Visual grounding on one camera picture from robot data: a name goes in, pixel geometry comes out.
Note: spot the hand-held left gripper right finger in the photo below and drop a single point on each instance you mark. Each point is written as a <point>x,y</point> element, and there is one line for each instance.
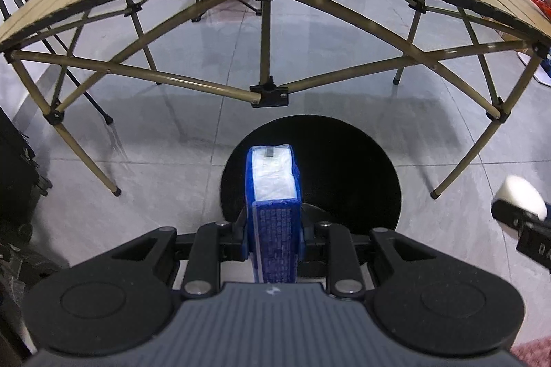
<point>303,244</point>

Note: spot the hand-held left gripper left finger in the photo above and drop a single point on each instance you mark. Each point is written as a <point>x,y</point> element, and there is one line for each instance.
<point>245,246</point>

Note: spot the blue tissue packet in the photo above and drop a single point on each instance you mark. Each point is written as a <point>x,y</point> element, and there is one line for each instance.
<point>273,220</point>

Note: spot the person's pink fuzzy clothing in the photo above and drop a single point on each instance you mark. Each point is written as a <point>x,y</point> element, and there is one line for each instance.
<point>536,356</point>

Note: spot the black tripod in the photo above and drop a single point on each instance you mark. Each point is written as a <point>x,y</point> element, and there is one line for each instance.
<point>106,116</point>

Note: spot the black suitcase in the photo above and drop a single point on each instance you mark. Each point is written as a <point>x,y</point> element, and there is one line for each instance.
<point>17,169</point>

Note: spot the black folding chair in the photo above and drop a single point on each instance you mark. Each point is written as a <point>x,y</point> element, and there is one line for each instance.
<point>197,7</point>

